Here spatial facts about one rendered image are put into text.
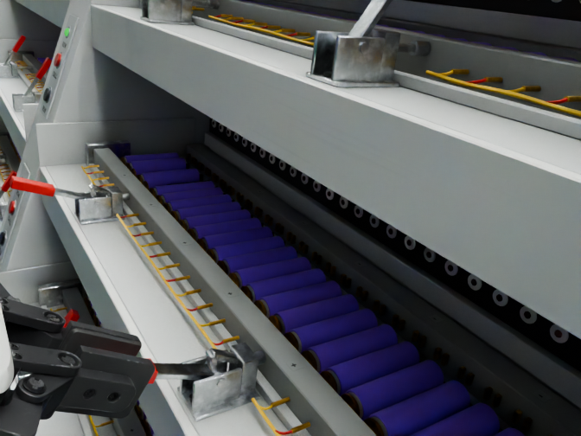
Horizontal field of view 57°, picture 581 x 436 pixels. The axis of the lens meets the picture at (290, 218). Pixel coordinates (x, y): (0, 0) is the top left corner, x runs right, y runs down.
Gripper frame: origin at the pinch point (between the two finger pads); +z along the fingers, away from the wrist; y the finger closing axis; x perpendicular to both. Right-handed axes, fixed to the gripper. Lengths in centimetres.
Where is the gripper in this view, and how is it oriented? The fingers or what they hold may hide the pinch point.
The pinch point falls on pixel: (98, 370)
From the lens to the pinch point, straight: 28.5
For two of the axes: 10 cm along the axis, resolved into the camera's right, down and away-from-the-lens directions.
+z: 6.8, 3.4, 6.5
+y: 5.3, 3.9, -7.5
